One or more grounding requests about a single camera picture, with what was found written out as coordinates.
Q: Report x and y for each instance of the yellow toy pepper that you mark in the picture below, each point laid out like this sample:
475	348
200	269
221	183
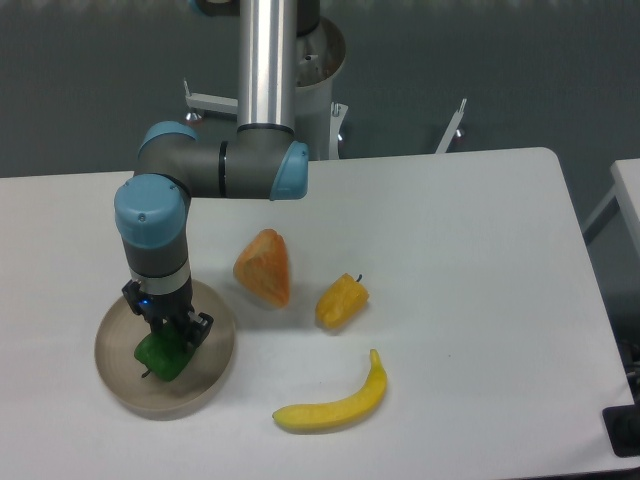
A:
344	298

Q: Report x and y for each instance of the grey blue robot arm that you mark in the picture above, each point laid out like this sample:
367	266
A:
265	161

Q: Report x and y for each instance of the yellow toy banana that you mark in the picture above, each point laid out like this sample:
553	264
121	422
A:
321	417

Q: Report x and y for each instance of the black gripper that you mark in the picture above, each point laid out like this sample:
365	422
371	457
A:
174	307

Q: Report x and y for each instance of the green toy pepper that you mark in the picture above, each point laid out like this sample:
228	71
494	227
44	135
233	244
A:
164	353

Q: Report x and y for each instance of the orange toy bread wedge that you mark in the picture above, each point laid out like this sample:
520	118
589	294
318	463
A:
263	268

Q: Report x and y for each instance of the beige round plate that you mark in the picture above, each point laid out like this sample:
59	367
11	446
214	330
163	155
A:
121	331

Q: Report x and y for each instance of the black device at edge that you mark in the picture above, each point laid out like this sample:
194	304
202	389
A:
622	425

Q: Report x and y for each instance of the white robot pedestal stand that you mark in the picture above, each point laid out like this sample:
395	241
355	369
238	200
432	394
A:
315	100

